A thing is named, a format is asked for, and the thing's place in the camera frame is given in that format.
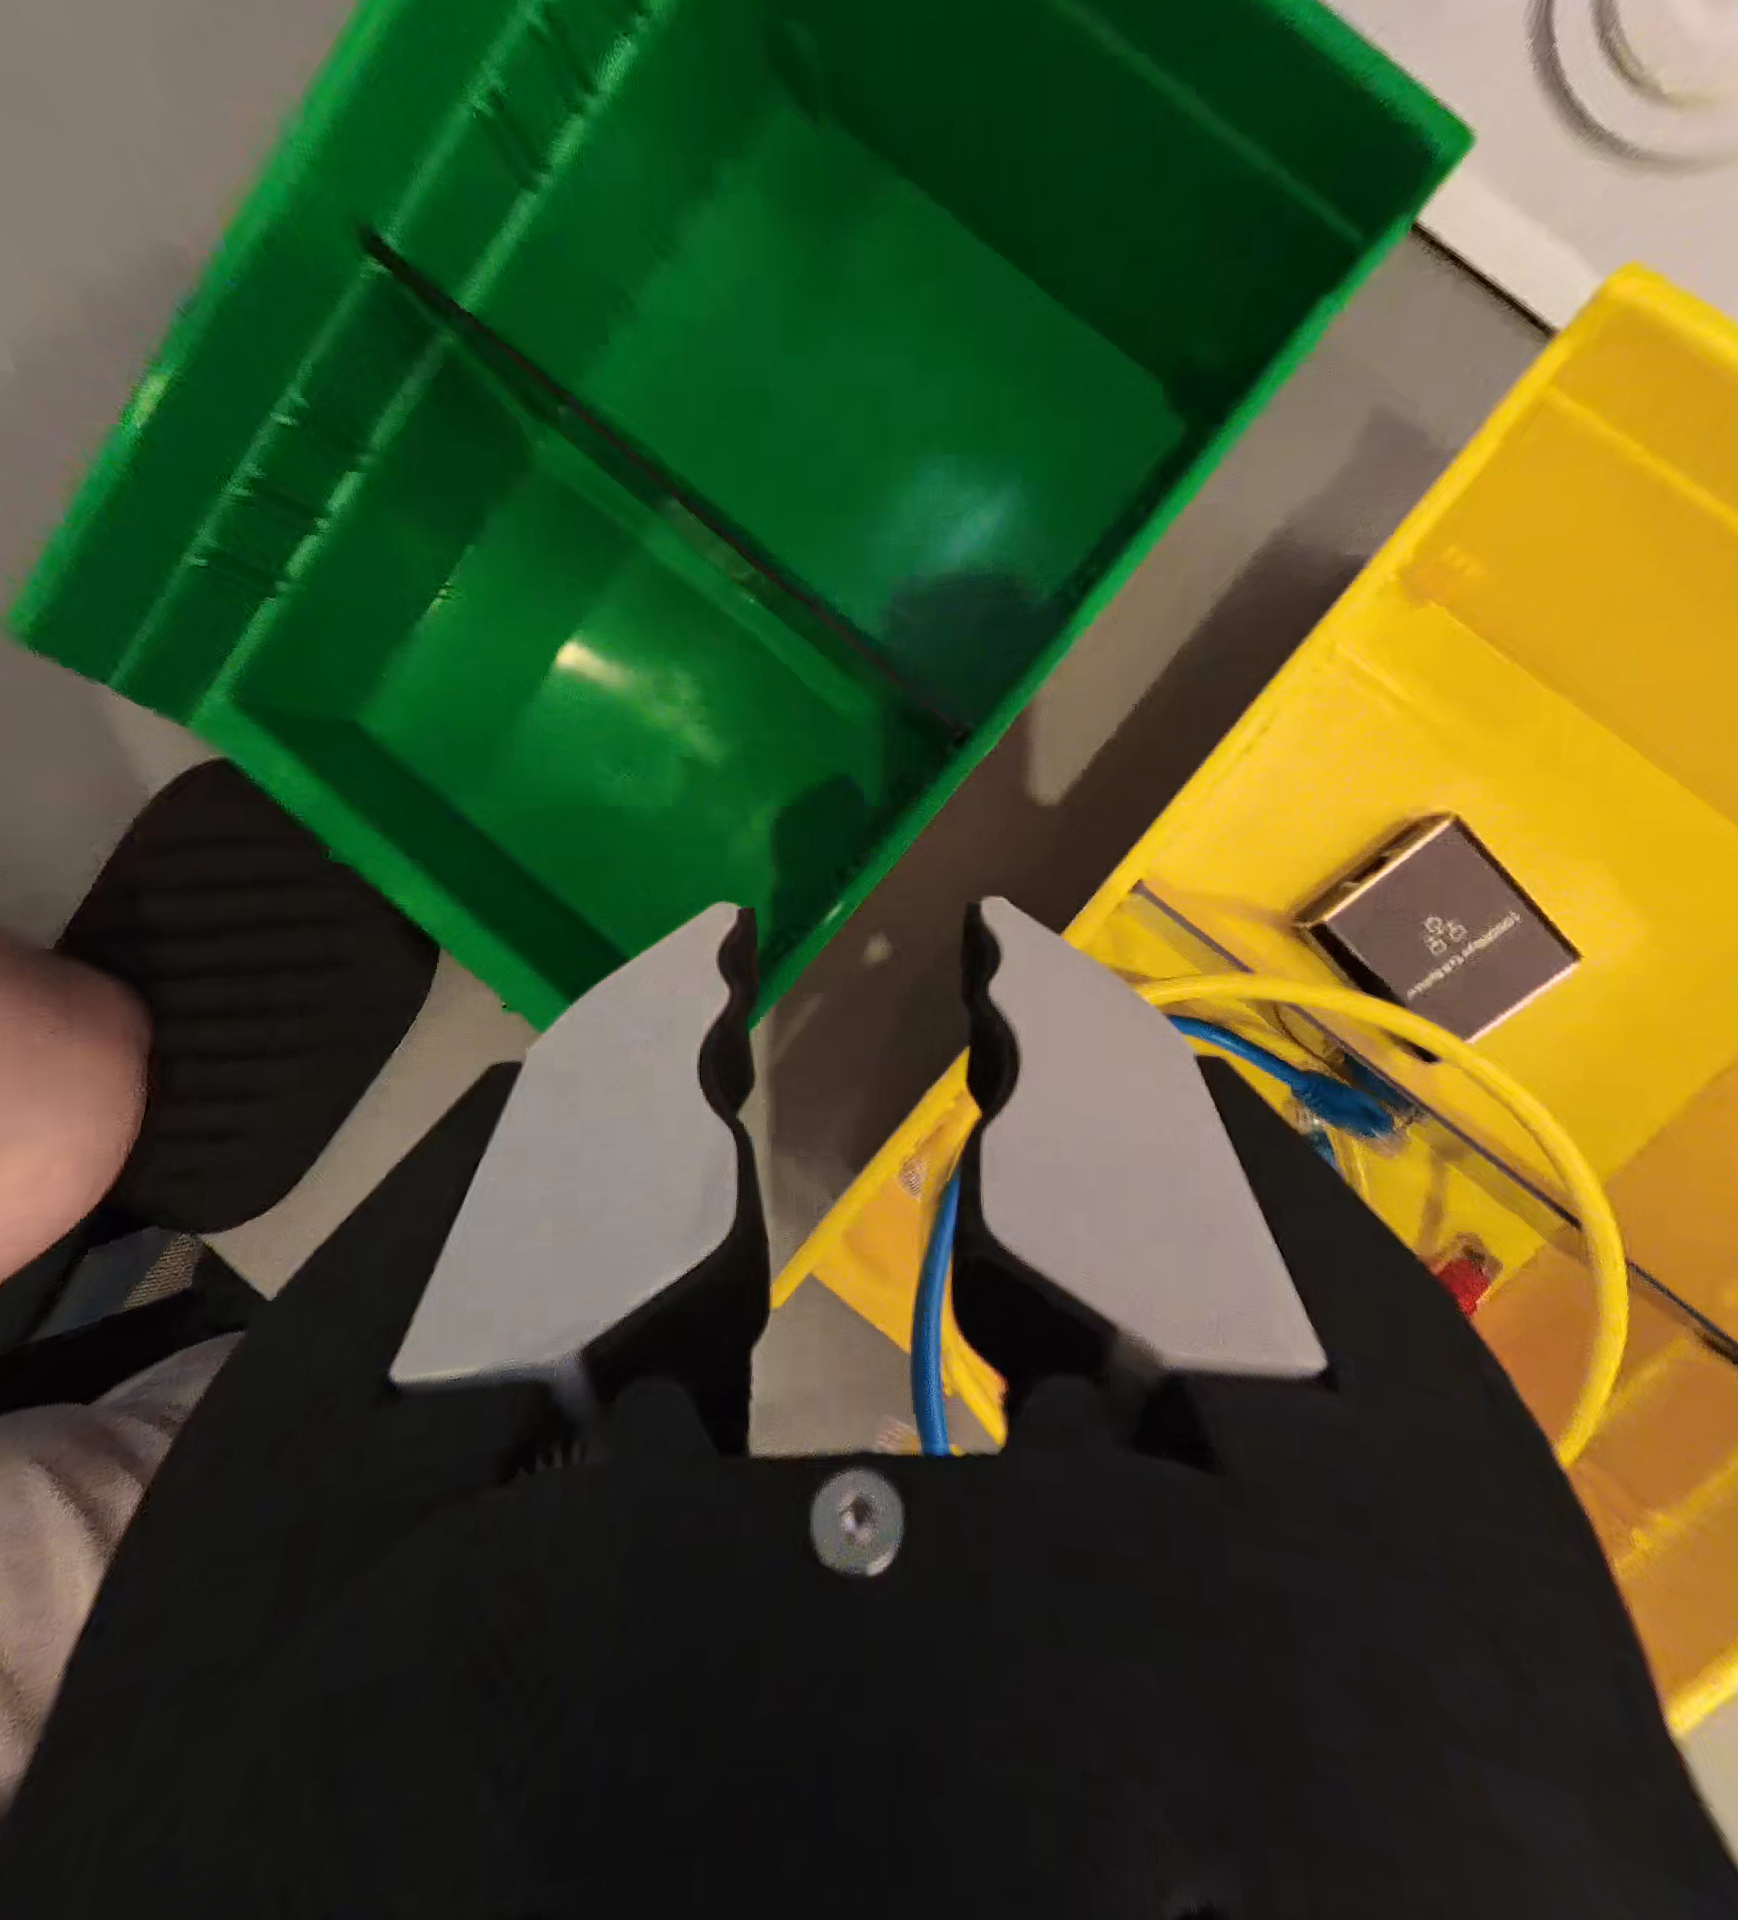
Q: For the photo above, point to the person's torso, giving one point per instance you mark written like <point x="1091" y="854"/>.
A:
<point x="15" y="1576"/>

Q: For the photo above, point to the green plastic bin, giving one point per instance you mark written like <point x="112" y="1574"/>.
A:
<point x="810" y="375"/>

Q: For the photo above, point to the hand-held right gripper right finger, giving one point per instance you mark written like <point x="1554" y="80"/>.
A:
<point x="1140" y="1199"/>

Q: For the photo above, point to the yellow plastic bin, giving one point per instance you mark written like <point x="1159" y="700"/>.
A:
<point x="1635" y="675"/>

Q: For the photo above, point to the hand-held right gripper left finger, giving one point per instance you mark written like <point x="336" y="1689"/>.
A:
<point x="586" y="1199"/>

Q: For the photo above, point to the black wrist rest pad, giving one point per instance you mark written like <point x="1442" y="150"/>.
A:
<point x="256" y="989"/>

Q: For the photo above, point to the person's left forearm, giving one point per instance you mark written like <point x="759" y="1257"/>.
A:
<point x="15" y="1096"/>

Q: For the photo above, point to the white sign stand base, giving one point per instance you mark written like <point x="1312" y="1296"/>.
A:
<point x="1635" y="120"/>

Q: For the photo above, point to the black ethernet splitter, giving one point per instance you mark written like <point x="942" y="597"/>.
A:
<point x="1454" y="929"/>

